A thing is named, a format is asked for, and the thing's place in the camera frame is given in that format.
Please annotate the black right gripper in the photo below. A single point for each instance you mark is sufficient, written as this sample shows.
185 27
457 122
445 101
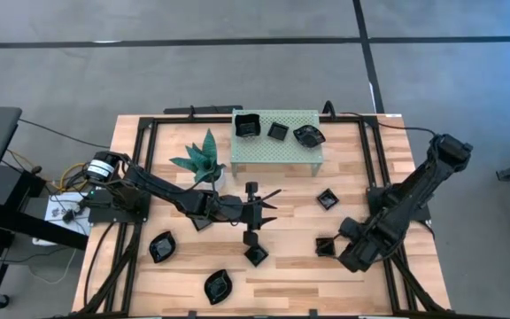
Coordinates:
359 248

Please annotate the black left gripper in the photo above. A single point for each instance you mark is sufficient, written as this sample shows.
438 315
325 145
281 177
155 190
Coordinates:
250 212

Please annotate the black square mini plate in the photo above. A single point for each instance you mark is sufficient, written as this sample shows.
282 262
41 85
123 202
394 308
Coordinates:
324 247
256 257
327 199
201 225
278 131

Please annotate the black deep square bowl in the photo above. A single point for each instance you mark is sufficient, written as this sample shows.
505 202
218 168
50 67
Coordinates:
247 128

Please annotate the black leaf-shaped mini plate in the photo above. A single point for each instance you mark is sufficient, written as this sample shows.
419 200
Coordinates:
162 246
309 136
218 287

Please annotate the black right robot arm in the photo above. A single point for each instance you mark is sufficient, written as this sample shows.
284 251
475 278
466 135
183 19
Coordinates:
419 186

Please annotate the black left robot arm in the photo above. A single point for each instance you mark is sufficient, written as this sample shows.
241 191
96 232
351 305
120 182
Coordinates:
162 189

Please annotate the white round plant pot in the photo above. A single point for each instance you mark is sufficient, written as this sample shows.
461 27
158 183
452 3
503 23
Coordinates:
219 181

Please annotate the green perforated metal riser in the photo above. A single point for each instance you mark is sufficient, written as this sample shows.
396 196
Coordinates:
277 153

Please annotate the green snake plant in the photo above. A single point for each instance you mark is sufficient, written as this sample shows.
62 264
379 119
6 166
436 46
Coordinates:
204 161

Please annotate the black flat bar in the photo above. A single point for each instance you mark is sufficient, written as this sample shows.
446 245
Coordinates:
202 109

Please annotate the white printed sheet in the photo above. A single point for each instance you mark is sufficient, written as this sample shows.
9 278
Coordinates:
56 212

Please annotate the black computer box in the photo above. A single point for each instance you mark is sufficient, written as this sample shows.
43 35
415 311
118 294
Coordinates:
9 186

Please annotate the black mount clamp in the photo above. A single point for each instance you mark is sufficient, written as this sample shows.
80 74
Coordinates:
191 315
312 314

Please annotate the black aluminium rig frame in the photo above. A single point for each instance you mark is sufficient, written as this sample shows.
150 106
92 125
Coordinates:
193 119

